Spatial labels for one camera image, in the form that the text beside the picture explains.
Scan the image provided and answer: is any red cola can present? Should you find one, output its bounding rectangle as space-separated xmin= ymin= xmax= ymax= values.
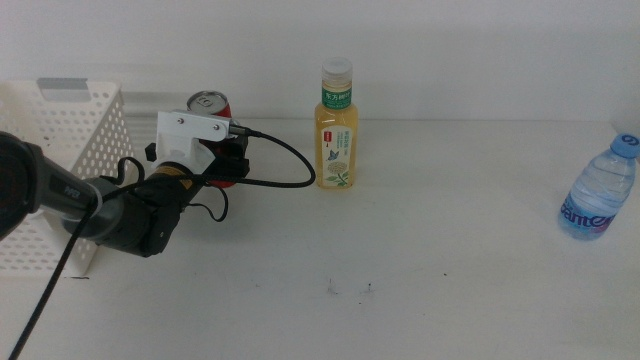
xmin=186 ymin=89 xmax=237 ymax=190

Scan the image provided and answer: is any yellow tea bottle green label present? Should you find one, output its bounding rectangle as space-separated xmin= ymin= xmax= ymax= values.
xmin=313 ymin=56 xmax=359 ymax=190

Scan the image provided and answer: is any clear water bottle blue cap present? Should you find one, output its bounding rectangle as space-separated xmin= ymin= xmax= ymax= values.
xmin=556 ymin=132 xmax=640 ymax=241

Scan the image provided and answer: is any white perforated plastic basket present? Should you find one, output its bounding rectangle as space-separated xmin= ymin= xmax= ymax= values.
xmin=0 ymin=78 xmax=137 ymax=277

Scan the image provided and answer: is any thin black cable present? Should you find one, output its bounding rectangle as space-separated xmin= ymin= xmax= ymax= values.
xmin=99 ymin=156 xmax=230 ymax=223

